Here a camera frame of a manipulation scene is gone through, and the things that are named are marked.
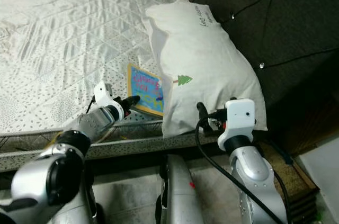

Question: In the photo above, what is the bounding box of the colourful yellow-edged picture book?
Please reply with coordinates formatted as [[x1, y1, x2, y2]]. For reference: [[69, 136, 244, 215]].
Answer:
[[127, 63, 165, 118]]

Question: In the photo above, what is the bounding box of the white pillow with tree print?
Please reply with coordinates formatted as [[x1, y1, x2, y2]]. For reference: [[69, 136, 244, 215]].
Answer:
[[144, 0, 269, 139]]

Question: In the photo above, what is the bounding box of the grey right robot leg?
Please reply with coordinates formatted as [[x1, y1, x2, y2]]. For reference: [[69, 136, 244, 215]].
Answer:
[[156, 154, 212, 224]]

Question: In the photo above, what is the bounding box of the grey robot leg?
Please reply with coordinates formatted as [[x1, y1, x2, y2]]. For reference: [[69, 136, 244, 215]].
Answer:
[[56, 179, 104, 224], [156, 154, 212, 224]]

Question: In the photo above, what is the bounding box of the grey quilted mattress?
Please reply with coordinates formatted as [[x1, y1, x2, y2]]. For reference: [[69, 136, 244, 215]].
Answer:
[[0, 0, 212, 172]]

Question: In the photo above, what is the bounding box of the dark tufted headboard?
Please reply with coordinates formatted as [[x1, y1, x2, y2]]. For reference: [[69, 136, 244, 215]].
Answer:
[[172, 0, 339, 145]]

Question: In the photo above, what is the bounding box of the grey left robot leg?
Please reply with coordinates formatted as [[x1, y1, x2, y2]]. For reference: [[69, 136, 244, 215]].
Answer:
[[56, 179, 104, 224]]

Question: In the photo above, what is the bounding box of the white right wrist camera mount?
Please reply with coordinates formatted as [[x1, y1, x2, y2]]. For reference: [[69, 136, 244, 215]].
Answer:
[[217, 98, 256, 150]]

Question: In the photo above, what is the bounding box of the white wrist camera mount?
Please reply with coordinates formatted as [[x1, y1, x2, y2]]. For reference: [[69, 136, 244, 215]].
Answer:
[[94, 82, 113, 108], [217, 98, 256, 150]]

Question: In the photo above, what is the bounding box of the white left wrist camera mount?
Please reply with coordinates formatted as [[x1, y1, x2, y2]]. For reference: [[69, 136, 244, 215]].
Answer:
[[94, 82, 113, 108]]

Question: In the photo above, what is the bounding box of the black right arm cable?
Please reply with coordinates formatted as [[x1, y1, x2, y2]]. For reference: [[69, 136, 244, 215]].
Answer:
[[195, 123, 284, 224]]

